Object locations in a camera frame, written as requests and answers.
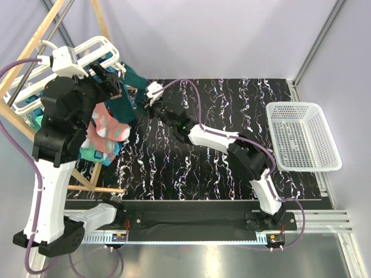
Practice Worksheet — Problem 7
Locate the white plastic clip hanger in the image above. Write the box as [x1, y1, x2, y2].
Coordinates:
[12, 35, 126, 116]

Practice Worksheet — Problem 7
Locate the mint green sock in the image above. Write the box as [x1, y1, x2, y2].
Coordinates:
[32, 115, 118, 167]

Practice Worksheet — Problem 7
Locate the blue sea-print sock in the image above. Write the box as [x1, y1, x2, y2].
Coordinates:
[13, 53, 126, 117]

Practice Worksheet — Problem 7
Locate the coral pink sock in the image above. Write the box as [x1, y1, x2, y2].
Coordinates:
[81, 133, 115, 153]
[92, 103, 130, 142]

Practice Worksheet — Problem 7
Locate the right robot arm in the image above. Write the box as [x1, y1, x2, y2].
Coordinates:
[144, 97, 285, 232]

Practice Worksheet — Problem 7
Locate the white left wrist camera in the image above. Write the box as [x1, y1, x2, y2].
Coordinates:
[37, 46, 88, 79]

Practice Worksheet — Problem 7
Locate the white cable duct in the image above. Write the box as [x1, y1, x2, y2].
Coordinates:
[82, 231, 267, 245]

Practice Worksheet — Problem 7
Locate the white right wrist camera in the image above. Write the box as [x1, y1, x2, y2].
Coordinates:
[146, 81, 163, 98]

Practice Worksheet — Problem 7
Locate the wooden drying rack frame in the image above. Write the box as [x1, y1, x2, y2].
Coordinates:
[1, 1, 128, 193]

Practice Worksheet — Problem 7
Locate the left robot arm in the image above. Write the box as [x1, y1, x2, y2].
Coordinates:
[13, 62, 125, 258]

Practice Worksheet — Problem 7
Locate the white plastic basket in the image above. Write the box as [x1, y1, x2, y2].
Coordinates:
[266, 101, 343, 172]

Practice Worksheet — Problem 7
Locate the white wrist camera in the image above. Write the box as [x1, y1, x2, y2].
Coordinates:
[146, 81, 163, 98]
[37, 46, 88, 79]

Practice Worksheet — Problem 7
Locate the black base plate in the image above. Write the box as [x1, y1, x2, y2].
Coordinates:
[63, 199, 296, 243]

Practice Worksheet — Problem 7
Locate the metal hanging rod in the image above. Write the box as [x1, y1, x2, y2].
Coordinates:
[7, 0, 73, 107]

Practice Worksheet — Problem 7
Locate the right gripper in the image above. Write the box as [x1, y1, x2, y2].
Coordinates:
[138, 97, 176, 131]

